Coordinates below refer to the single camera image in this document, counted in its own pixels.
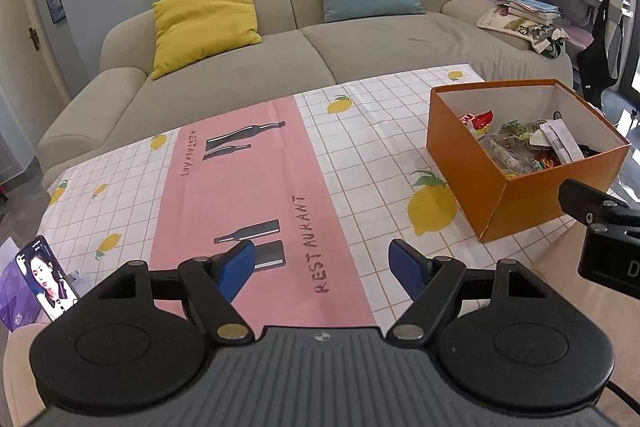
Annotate beige sofa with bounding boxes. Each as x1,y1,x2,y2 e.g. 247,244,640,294
37,0,573,188

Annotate black cable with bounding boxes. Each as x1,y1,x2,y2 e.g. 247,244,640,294
606,379,640,410

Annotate pink and white checked tablecloth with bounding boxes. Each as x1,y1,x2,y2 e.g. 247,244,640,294
39,64,591,338

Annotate purple box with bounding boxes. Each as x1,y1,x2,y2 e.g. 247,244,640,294
0,239,48,333

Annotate black garment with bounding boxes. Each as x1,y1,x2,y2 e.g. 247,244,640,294
577,0,626,105

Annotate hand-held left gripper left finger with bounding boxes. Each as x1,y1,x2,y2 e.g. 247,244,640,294
80,239,256,344

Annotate stack of books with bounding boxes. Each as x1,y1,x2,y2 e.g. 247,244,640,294
476,0,561,38

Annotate red snack bag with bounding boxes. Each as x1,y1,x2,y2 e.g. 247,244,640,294
459,111,496,136

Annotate white door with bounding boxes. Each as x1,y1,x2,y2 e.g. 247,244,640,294
0,0,73,108

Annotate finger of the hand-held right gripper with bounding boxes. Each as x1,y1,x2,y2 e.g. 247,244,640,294
557,178,640,228

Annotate clear packet of white balls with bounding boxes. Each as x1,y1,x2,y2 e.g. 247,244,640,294
485,134,536,178

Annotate yellow pillow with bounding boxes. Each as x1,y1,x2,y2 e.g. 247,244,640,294
151,0,262,80

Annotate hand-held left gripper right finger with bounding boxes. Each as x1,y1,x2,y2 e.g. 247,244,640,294
387,239,566,342

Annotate printed tote bag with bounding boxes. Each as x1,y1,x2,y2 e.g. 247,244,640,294
530,26,571,58

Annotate smartphone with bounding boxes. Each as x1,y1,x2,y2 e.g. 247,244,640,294
15,234,81,322

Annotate orange cardboard box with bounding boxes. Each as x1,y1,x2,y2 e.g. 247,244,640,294
426,79,632,244

